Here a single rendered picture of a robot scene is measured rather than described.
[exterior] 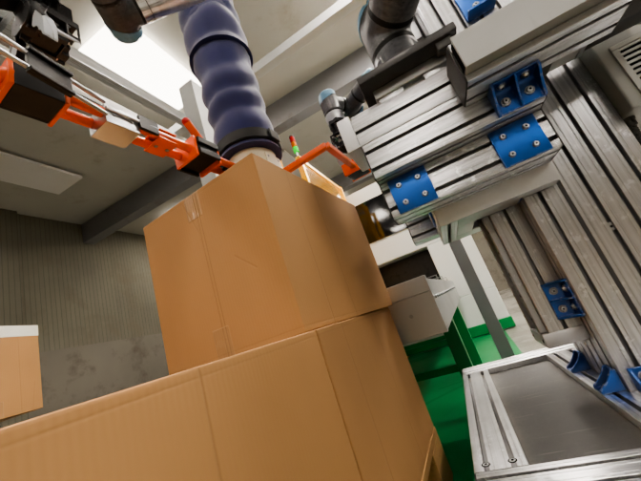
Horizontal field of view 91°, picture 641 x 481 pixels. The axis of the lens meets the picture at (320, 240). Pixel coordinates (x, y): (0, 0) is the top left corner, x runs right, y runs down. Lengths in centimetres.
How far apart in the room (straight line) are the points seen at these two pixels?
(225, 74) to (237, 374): 102
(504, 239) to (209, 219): 74
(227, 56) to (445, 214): 92
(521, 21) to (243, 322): 74
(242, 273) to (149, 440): 42
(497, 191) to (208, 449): 74
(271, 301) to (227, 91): 78
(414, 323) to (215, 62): 116
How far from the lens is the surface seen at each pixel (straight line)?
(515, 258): 94
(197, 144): 90
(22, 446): 30
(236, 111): 114
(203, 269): 77
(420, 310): 121
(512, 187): 85
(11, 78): 74
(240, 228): 70
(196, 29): 142
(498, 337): 178
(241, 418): 41
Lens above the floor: 54
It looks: 15 degrees up
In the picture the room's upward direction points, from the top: 19 degrees counter-clockwise
